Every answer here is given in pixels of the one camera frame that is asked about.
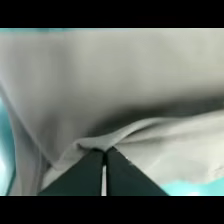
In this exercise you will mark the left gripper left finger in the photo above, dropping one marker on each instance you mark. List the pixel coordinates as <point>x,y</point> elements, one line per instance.
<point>81,178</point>

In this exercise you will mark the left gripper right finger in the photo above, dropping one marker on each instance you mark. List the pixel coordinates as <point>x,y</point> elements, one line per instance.
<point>130,180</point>

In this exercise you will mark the grey shirt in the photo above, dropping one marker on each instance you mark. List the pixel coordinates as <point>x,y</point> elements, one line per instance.
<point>110,83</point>

